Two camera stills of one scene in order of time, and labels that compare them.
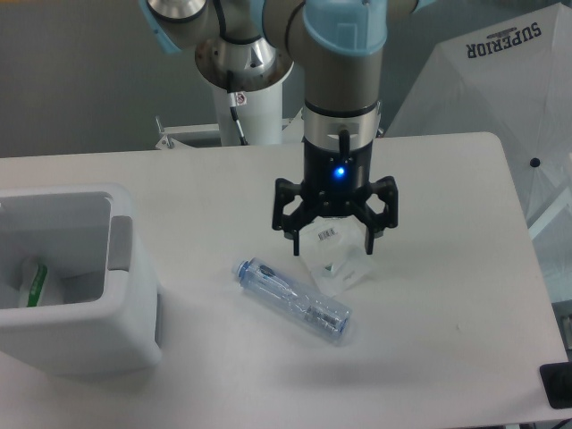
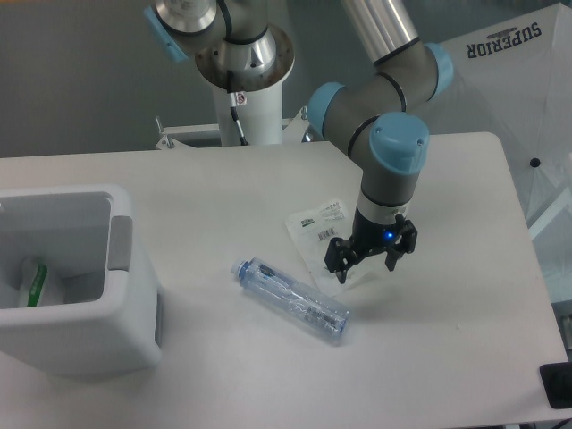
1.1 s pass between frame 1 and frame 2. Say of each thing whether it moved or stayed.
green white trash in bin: stayed
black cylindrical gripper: moved
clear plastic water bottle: stayed
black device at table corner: stayed
